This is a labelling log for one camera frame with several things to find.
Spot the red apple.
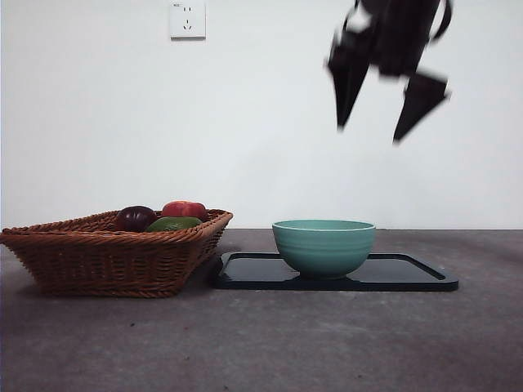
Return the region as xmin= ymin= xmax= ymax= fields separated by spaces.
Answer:
xmin=160 ymin=200 xmax=208 ymax=224

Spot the green avocado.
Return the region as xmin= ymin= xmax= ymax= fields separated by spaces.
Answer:
xmin=143 ymin=216 xmax=204 ymax=234

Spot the teal ribbed bowl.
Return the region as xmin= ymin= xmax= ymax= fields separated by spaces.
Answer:
xmin=271 ymin=219 xmax=377 ymax=281

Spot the dark purple fruit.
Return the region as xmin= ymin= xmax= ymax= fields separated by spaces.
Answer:
xmin=115 ymin=205 xmax=159 ymax=233

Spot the white wall socket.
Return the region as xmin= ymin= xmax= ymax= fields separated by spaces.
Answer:
xmin=169 ymin=1 xmax=207 ymax=42

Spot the dark rectangular tray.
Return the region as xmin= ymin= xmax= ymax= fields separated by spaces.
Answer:
xmin=212 ymin=252 xmax=459 ymax=292

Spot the brown wicker basket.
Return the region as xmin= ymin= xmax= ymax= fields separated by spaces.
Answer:
xmin=0 ymin=208 xmax=235 ymax=299

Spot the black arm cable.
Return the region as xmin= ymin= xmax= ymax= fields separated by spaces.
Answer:
xmin=431 ymin=0 xmax=454 ymax=41

